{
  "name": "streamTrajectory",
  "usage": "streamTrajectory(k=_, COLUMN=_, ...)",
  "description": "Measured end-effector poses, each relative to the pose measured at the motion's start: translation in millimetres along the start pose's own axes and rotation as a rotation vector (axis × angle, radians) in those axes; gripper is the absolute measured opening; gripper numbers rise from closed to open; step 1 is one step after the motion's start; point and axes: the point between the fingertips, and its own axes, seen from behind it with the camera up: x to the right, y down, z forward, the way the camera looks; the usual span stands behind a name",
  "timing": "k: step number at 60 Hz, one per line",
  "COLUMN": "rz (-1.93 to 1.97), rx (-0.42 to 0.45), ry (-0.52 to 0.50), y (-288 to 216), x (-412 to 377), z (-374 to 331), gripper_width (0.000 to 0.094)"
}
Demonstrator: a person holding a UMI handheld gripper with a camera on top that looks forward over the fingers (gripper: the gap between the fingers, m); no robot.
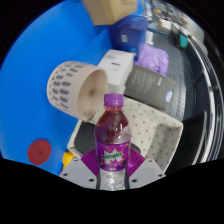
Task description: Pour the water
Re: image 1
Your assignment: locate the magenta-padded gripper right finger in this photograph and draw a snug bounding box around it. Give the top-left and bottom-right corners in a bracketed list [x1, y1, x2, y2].
[127, 147, 167, 190]

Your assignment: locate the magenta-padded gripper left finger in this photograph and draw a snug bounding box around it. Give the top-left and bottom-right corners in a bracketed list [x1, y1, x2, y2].
[59, 147, 100, 190]

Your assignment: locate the purple-labelled clear drink bottle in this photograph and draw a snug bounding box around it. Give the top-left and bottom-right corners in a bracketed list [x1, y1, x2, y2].
[94, 93, 133, 191]

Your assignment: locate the yellow multimeter with red leads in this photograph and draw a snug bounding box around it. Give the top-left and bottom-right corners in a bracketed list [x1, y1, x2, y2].
[61, 150, 78, 168]

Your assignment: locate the beige dotted storage tray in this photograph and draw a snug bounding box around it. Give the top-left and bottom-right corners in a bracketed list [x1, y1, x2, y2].
[66, 96, 184, 173]

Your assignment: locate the flat round red coaster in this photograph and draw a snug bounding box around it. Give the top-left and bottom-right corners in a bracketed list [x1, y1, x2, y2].
[27, 139, 53, 166]

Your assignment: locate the dark grey flat box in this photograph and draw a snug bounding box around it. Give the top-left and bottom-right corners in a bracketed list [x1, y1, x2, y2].
[123, 63, 177, 112]

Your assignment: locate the beige patterned mug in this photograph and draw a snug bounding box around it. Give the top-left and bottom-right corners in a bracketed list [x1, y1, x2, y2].
[46, 60, 109, 121]

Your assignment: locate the white carton box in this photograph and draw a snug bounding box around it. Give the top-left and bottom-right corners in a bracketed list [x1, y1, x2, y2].
[97, 49, 136, 94]

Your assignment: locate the purple plastic bag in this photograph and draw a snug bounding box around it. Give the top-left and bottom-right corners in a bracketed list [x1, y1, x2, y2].
[137, 43, 170, 76]

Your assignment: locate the teal small object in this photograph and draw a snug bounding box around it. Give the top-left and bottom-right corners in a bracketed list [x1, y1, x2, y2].
[179, 34, 190, 48]

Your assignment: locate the brown cardboard box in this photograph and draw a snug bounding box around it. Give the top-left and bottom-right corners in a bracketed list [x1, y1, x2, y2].
[81, 0, 138, 26]

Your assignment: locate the dark wall shelf unit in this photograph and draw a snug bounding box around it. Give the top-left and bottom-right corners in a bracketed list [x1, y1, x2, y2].
[149, 0, 224, 164]

